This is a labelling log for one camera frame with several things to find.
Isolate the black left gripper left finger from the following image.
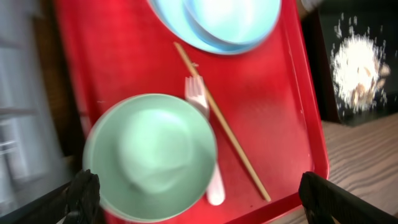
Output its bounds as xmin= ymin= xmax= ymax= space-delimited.
xmin=1 ymin=169 xmax=100 ymax=224

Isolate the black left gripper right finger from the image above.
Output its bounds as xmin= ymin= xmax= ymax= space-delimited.
xmin=298 ymin=172 xmax=397 ymax=224

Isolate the grey dishwasher rack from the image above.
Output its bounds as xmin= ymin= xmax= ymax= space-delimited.
xmin=1 ymin=0 xmax=72 ymax=217

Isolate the black food waste tray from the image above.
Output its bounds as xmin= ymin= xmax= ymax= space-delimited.
xmin=302 ymin=0 xmax=397 ymax=126

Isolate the red plastic tray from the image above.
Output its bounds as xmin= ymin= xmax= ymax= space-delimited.
xmin=55 ymin=0 xmax=329 ymax=223

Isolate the pile of rice scraps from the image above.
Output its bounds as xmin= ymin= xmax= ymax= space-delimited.
xmin=330 ymin=14 xmax=391 ymax=117

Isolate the white plastic fork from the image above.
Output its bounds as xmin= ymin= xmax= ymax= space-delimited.
xmin=185 ymin=76 xmax=226 ymax=206

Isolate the wooden chopstick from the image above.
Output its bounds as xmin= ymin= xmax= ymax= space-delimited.
xmin=174 ymin=42 xmax=271 ymax=202

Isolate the light blue bowl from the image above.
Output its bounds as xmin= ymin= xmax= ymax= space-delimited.
xmin=183 ymin=0 xmax=282 ymax=47

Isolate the light blue plate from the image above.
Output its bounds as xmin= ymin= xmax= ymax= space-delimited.
xmin=149 ymin=0 xmax=278 ymax=55

